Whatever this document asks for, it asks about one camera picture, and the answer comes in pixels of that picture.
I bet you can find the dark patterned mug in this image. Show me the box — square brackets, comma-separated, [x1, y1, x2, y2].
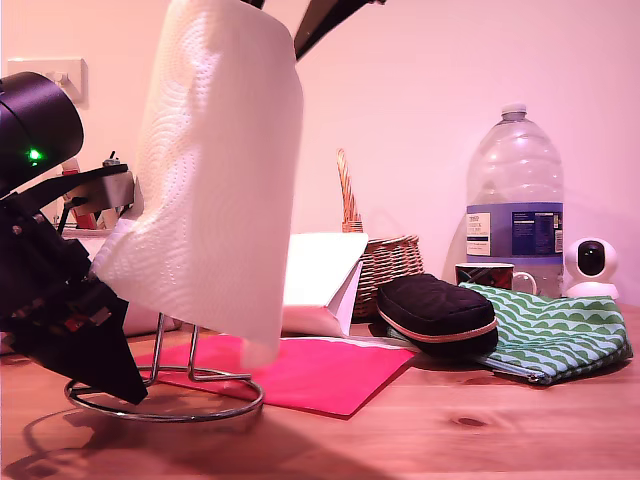
[453, 262, 538, 296]

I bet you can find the metal wire towel stand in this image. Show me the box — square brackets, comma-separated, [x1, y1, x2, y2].
[63, 310, 265, 424]

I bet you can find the large clear water bottle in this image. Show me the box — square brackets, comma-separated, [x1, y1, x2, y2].
[465, 103, 565, 300]

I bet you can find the green wave pattern pouch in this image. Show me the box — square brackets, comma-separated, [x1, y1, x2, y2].
[457, 282, 634, 387]

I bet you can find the white folded paper bag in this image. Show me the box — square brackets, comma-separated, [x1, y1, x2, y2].
[282, 233, 370, 337]

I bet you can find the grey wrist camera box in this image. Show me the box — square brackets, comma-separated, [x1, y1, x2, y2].
[29, 149, 146, 221]

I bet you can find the white wall light switch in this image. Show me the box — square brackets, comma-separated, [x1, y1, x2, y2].
[7, 57, 89, 106]

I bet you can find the black zip pouch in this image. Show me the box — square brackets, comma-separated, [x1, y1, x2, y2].
[375, 273, 500, 359]

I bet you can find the white fabric storage bin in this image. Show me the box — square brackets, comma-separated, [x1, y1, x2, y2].
[62, 227, 184, 335]

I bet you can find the white paper towel roll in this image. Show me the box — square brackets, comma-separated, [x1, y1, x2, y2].
[92, 0, 306, 371]

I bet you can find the wicker basket with handle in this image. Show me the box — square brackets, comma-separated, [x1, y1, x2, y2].
[335, 148, 426, 324]

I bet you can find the small white round camera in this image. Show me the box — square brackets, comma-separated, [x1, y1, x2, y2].
[562, 237, 620, 302]

